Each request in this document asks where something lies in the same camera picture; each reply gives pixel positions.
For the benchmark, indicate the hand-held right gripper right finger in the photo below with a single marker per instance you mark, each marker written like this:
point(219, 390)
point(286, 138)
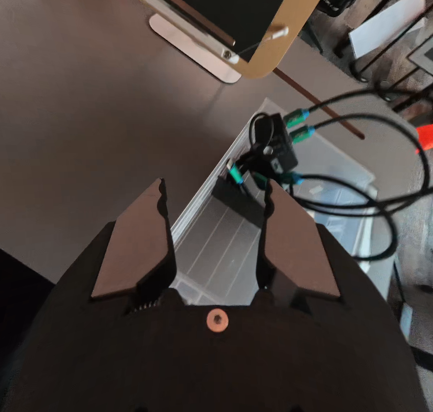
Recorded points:
point(297, 249)

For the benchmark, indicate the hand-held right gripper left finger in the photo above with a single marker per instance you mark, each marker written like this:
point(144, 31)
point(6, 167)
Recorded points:
point(135, 249)

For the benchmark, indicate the clear plastic bin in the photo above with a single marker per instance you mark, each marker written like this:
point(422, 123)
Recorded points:
point(216, 249)

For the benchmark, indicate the black hdmi adapter with pigtail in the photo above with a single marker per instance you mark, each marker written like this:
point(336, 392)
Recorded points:
point(282, 154)

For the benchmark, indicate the red plastic object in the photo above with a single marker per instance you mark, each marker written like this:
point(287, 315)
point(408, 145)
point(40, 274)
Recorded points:
point(426, 138)

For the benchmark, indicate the white panel on black stand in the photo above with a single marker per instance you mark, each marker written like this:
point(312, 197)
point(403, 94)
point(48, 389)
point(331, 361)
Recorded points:
point(385, 22)

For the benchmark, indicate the black monitor with tan frame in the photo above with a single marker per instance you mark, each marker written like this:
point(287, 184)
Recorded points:
point(230, 6)

